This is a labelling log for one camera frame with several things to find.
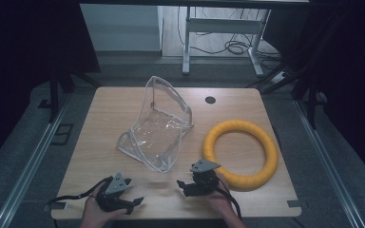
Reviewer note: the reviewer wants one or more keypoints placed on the person's right hand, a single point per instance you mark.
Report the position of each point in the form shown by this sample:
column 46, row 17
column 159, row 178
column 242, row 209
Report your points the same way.
column 219, row 202

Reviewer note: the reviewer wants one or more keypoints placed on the dark curtain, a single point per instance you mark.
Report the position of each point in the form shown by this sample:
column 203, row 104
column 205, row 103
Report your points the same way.
column 25, row 63
column 351, row 79

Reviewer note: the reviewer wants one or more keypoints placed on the white power strip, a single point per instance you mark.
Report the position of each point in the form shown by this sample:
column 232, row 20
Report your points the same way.
column 279, row 77

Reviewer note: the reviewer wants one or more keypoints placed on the person's left hand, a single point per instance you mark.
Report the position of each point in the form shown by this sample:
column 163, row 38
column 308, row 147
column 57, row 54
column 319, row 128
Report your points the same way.
column 92, row 212

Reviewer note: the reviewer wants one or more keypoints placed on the white metal desk frame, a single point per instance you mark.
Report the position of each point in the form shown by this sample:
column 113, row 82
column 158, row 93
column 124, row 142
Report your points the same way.
column 221, row 26

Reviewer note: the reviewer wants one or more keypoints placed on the grey metal floor rail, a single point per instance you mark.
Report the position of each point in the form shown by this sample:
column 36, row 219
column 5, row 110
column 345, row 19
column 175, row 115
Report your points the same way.
column 329, row 164
column 28, row 171

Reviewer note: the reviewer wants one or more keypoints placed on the black metal stand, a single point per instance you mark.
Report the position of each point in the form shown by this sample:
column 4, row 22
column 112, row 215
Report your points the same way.
column 54, row 95
column 312, row 101

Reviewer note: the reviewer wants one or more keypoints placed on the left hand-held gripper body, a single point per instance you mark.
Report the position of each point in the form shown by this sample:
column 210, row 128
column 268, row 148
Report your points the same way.
column 116, row 185

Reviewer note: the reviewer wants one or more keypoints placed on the clear plastic zip bag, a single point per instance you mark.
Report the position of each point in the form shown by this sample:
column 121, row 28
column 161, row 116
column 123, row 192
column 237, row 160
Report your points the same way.
column 158, row 133

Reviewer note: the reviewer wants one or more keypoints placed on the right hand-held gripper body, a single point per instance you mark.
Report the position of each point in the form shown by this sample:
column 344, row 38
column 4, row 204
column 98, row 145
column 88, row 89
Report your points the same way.
column 204, row 177

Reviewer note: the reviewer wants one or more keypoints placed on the black round table grommet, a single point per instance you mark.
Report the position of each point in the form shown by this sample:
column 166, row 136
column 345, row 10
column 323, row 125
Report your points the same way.
column 210, row 100

